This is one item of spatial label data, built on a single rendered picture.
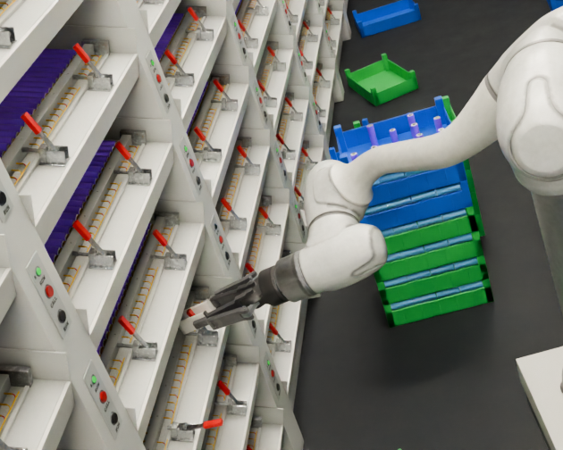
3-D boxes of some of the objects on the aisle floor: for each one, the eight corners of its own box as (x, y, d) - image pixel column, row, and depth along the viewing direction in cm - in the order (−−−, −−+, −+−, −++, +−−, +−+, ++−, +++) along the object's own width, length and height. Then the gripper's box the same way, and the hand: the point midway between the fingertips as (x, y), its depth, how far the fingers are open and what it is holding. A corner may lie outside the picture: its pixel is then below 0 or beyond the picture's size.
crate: (478, 262, 285) (474, 240, 281) (494, 301, 268) (489, 279, 264) (381, 287, 289) (374, 267, 285) (390, 328, 271) (382, 306, 267)
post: (273, 704, 185) (-223, -288, 98) (267, 753, 177) (-277, -279, 90) (177, 711, 190) (-377, -230, 103) (167, 758, 182) (-442, -216, 95)
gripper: (289, 321, 181) (184, 362, 189) (297, 272, 194) (198, 312, 202) (269, 292, 178) (163, 335, 186) (278, 245, 191) (180, 286, 199)
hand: (196, 317), depth 193 cm, fingers open, 3 cm apart
